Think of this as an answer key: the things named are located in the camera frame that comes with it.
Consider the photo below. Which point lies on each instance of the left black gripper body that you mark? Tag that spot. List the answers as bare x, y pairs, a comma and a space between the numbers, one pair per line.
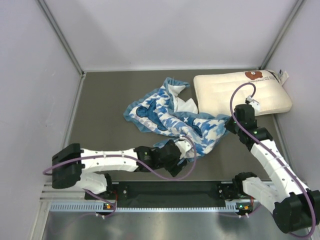
172, 167

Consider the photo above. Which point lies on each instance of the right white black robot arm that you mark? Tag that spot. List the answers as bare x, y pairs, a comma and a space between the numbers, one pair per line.
292, 204

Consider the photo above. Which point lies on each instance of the grey slotted cable duct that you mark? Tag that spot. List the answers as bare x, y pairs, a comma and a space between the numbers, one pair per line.
101, 207

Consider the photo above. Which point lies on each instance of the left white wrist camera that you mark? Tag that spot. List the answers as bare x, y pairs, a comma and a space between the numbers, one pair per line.
184, 145

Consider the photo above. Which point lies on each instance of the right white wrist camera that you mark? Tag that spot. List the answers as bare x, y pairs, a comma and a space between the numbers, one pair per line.
254, 103

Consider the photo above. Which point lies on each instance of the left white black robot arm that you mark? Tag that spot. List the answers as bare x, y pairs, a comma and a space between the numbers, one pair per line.
87, 169

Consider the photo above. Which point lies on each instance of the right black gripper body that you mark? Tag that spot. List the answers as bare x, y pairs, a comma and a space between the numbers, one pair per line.
231, 125

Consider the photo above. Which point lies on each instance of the aluminium frame rail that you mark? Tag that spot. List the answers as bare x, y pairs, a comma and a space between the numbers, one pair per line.
71, 193

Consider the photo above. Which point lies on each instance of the blue white bear pillowcase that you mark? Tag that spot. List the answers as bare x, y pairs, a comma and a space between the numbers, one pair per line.
163, 112

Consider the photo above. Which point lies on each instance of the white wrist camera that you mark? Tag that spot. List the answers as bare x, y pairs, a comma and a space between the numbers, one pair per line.
254, 103
184, 145

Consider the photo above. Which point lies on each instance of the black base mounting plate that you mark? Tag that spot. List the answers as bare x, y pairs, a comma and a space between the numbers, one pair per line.
173, 194

